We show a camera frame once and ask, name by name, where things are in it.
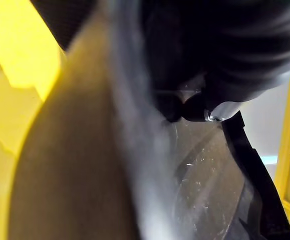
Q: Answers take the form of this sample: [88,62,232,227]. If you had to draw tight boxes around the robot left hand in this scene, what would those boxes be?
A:
[32,0,290,124]

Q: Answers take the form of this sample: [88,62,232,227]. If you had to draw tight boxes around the yellow shelf board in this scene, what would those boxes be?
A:
[0,0,69,240]

